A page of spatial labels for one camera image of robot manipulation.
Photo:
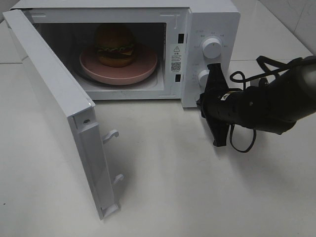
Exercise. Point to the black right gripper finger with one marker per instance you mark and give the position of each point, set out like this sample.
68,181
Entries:
219,130
216,79

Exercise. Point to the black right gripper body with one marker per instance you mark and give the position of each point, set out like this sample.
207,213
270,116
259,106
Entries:
218,105

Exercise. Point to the white timer knob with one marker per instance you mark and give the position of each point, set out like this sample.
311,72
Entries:
202,78

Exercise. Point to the pink round plate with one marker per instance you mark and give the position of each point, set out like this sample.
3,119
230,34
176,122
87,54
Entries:
140,69

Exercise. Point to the burger with lettuce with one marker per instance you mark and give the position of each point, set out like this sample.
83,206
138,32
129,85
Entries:
115,45

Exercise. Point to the white microwave door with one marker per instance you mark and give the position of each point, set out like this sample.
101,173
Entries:
68,110

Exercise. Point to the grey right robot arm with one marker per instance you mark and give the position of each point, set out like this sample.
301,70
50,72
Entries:
285,94

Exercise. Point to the white upper power knob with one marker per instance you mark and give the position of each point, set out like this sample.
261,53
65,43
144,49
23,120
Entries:
212,47

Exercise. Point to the white warning label sticker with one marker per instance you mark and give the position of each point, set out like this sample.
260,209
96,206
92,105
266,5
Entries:
176,54

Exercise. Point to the glass microwave turntable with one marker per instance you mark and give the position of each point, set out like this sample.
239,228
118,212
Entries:
80,75

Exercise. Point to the white microwave oven body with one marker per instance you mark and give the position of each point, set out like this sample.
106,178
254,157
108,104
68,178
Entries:
186,22

